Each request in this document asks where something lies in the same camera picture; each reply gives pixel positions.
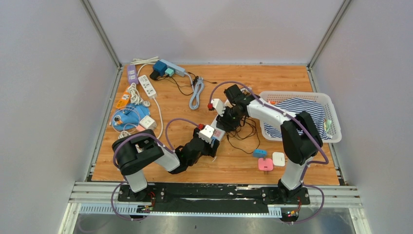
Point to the white power strip with cord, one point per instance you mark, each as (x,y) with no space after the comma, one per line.
(147,86)

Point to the white power strip blue USB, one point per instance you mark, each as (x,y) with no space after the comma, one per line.
(218,133)

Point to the orange power strip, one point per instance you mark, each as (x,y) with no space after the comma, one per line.
(124,100)

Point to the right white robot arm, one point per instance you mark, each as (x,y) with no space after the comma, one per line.
(300,138)

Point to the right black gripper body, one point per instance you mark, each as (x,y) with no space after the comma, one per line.
(229,113)

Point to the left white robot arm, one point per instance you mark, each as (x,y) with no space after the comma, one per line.
(131,154)

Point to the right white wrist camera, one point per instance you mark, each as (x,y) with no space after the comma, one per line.
(217,105)

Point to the small blue charger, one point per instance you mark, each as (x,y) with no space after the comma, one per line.
(259,153)

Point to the black mounting rail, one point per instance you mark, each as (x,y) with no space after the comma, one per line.
(213,198)

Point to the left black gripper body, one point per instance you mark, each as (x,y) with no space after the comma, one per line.
(206,150)

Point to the purple power strip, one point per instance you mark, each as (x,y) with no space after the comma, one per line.
(132,76)

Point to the black charger with cable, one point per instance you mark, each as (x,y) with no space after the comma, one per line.
(238,139)

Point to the striped blue white cloth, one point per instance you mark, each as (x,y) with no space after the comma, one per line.
(297,105)

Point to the white plastic basket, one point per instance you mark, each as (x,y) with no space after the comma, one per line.
(333,127)

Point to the white cube adapter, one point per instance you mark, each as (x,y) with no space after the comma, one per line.
(148,122)

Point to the dark blue cube adapter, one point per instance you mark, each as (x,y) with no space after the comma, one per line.
(160,67)

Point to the white square charger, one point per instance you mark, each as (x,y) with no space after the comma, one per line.
(278,159)

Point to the light blue power strip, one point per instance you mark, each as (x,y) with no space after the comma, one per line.
(177,69)

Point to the pink square charger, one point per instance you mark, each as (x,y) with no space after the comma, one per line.
(265,164)

